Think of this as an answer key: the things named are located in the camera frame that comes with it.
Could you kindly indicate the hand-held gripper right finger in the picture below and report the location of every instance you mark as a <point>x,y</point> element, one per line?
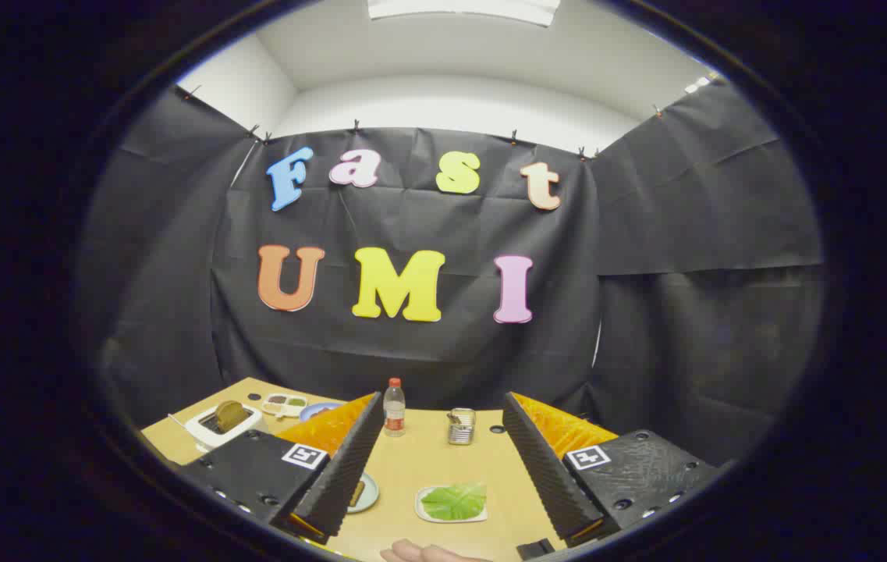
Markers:
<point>541,468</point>

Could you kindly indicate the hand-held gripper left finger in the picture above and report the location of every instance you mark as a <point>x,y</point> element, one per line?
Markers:
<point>349,468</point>

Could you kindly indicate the green lettuce leaf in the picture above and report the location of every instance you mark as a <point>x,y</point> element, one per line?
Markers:
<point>455,502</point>

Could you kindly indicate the brown toast slice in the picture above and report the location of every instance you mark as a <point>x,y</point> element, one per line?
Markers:
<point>231,415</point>

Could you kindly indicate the brown bread slice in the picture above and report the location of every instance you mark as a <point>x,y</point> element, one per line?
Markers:
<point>356,493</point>

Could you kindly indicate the pale green plate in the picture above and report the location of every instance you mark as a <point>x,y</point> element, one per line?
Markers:
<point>370,493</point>

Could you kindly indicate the blue plate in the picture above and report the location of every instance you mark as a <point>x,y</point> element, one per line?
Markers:
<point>318,409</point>

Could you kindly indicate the clear water bottle red cap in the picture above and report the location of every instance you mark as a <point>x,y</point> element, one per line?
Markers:
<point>394,410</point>

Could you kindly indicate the white square plate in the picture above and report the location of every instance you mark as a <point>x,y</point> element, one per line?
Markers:
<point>421,513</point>

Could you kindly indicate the white seasoning tray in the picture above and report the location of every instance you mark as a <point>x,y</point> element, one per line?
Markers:
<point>283,404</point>

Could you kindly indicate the white toaster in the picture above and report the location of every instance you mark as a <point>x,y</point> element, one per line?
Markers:
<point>205,433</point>

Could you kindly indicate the ceiling light panel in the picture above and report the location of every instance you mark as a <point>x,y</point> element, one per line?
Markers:
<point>463,9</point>

